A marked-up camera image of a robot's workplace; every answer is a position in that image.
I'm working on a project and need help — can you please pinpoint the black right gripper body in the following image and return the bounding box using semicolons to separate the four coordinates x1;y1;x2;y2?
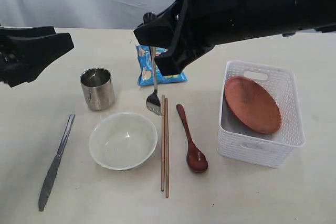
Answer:
173;0;335;67

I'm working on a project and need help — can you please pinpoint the blue chips bag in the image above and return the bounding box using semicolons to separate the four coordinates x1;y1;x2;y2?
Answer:
136;45;187;87

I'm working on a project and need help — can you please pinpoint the blue-grey utensil handle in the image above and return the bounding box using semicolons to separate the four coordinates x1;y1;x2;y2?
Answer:
146;47;162;116

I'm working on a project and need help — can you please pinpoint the dark wooden chopstick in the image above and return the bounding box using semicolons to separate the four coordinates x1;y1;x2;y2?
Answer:
164;98;170;198

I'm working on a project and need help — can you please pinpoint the shiny steel cup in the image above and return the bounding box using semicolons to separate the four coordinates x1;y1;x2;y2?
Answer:
80;67;115;111

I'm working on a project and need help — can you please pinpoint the pale green ceramic bowl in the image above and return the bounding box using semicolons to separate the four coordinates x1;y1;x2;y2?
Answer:
88;112;158;171

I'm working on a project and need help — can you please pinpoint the dark brown wooden plate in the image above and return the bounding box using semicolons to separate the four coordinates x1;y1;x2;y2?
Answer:
224;76;282;134

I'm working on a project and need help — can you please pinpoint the dark brown wooden spoon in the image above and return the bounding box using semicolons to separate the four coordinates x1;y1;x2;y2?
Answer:
176;104;208;173

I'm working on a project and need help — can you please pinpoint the grey metal utensil handle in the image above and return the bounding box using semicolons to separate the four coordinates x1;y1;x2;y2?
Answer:
38;114;76;212

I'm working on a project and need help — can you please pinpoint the white plastic perforated basket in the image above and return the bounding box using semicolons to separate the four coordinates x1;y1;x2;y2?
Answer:
217;60;306;168

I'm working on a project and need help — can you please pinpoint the light wooden chopstick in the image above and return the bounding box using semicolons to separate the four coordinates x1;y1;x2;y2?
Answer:
161;95;165;192

